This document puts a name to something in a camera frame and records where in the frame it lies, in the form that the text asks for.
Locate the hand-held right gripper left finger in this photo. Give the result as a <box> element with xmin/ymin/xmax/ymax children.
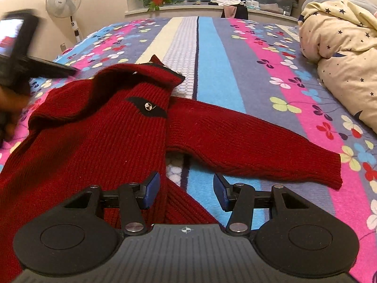
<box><xmin>63</xmin><ymin>171</ymin><xmax>161</xmax><ymax>237</ymax></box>

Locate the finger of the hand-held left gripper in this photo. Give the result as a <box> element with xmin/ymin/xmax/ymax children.
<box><xmin>27</xmin><ymin>55</ymin><xmax>79</xmax><ymax>79</ymax></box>

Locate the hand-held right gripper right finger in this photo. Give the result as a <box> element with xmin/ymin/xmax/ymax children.
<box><xmin>213</xmin><ymin>173</ymin><xmax>313</xmax><ymax>237</ymax></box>

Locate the red knit sweater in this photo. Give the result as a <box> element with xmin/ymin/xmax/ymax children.
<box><xmin>0</xmin><ymin>54</ymin><xmax>344</xmax><ymax>283</ymax></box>

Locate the person's left hand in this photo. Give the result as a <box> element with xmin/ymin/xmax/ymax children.
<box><xmin>0</xmin><ymin>83</ymin><xmax>31</xmax><ymax>148</ymax></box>

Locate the white standing fan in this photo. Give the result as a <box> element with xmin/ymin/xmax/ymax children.
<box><xmin>45</xmin><ymin>0</ymin><xmax>82</xmax><ymax>44</ymax></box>

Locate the floral striped bed sheet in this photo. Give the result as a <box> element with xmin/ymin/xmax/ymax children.
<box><xmin>0</xmin><ymin>16</ymin><xmax>377</xmax><ymax>283</ymax></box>

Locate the white window sill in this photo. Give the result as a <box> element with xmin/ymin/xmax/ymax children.
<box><xmin>124</xmin><ymin>1</ymin><xmax>299</xmax><ymax>22</ymax></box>

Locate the black chair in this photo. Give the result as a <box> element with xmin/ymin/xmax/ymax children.
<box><xmin>221</xmin><ymin>4</ymin><xmax>250</xmax><ymax>20</ymax></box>

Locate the cream star print quilt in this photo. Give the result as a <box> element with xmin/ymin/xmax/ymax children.
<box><xmin>297</xmin><ymin>0</ymin><xmax>377</xmax><ymax>137</ymax></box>

